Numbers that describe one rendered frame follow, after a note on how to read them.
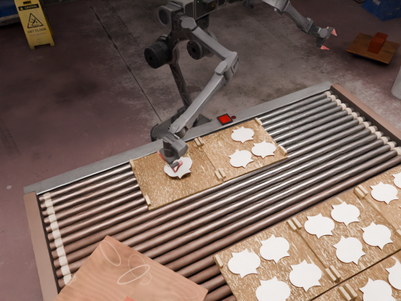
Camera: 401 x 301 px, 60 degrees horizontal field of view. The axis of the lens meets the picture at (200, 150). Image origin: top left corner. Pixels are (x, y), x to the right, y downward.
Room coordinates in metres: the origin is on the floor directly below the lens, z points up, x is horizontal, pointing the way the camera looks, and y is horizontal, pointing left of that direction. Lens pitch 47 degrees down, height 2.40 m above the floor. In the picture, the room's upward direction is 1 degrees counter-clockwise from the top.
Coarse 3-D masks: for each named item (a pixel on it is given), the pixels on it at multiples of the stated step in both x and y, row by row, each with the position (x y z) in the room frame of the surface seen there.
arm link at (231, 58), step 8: (184, 24) 1.80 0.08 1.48; (192, 24) 1.79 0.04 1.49; (192, 32) 1.76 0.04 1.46; (200, 32) 1.75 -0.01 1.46; (192, 40) 1.81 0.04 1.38; (200, 40) 1.70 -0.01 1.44; (208, 40) 1.68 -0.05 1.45; (208, 48) 1.66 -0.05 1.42; (216, 48) 1.62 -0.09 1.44; (224, 48) 1.60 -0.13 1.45; (224, 56) 1.55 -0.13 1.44; (232, 56) 1.53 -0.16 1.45; (232, 64) 1.49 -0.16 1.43; (224, 72) 1.45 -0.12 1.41; (232, 72) 1.50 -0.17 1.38
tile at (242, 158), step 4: (236, 152) 1.34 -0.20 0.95; (240, 152) 1.34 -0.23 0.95; (244, 152) 1.34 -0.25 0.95; (248, 152) 1.34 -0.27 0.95; (228, 156) 1.32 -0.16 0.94; (232, 156) 1.31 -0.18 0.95; (236, 156) 1.31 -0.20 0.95; (240, 156) 1.31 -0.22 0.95; (244, 156) 1.31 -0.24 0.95; (248, 156) 1.31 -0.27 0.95; (232, 160) 1.29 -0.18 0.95; (236, 160) 1.29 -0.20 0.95; (240, 160) 1.29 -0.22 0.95; (244, 160) 1.28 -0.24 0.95; (248, 160) 1.28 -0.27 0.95; (252, 160) 1.28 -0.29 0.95; (232, 164) 1.26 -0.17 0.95; (236, 164) 1.25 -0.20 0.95; (240, 164) 1.25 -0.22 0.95; (244, 164) 1.25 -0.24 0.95
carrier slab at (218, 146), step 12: (252, 120) 1.63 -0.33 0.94; (228, 132) 1.52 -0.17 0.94; (264, 132) 1.52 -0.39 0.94; (204, 144) 1.42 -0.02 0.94; (216, 144) 1.42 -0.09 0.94; (228, 144) 1.42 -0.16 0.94; (240, 144) 1.42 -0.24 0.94; (252, 144) 1.42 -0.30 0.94; (276, 144) 1.42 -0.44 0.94; (216, 156) 1.32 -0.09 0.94; (252, 156) 1.32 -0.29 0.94; (276, 156) 1.32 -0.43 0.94; (216, 168) 1.24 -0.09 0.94; (228, 168) 1.24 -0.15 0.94; (240, 168) 1.23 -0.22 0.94; (252, 168) 1.23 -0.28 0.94; (228, 180) 1.16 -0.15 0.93
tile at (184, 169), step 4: (184, 160) 1.27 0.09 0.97; (184, 164) 1.24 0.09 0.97; (188, 164) 1.24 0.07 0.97; (168, 168) 1.21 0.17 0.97; (176, 168) 1.21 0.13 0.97; (180, 168) 1.21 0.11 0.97; (184, 168) 1.21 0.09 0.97; (188, 168) 1.21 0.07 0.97; (168, 172) 1.19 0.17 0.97; (172, 172) 1.19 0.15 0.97; (180, 172) 1.18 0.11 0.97; (184, 172) 1.18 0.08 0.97; (188, 172) 1.18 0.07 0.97; (172, 176) 1.16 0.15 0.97; (176, 176) 1.16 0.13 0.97; (180, 176) 1.16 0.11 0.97
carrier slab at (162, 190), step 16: (192, 144) 1.43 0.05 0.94; (144, 160) 1.30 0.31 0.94; (160, 160) 1.30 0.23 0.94; (192, 160) 1.30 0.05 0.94; (208, 160) 1.30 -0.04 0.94; (144, 176) 1.19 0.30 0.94; (160, 176) 1.19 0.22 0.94; (192, 176) 1.18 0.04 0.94; (208, 176) 1.18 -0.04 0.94; (144, 192) 1.08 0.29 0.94; (160, 192) 1.08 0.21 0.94; (176, 192) 1.08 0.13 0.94; (192, 192) 1.08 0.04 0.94
